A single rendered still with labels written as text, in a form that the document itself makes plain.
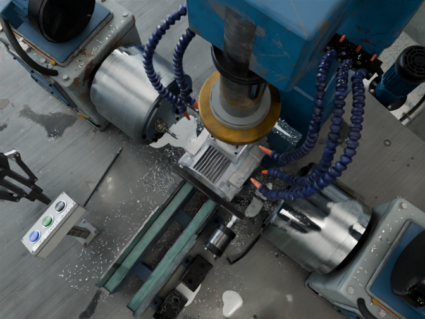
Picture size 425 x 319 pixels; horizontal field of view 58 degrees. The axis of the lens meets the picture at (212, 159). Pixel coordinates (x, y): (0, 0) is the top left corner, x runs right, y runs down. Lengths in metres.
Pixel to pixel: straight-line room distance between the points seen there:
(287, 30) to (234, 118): 0.35
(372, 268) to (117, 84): 0.79
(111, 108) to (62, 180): 0.42
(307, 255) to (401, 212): 0.25
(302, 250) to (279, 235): 0.07
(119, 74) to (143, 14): 0.58
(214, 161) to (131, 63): 0.35
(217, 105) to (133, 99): 0.32
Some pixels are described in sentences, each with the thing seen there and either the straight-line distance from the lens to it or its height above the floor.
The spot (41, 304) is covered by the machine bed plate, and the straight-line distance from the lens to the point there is 1.41.
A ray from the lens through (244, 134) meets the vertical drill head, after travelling 0.81.
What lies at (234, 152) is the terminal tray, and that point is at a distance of 0.99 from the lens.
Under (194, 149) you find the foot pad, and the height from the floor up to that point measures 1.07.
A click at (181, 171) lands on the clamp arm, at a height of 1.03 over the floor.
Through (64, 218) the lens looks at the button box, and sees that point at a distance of 1.10.
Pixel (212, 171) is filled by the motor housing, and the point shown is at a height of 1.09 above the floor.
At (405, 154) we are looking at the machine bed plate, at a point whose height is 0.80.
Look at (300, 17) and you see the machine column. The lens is 0.48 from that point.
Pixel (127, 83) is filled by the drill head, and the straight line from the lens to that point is 1.07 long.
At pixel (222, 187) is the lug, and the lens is 1.02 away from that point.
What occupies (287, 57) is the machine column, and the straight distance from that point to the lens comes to 0.52.
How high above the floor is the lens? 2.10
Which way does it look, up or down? 75 degrees down
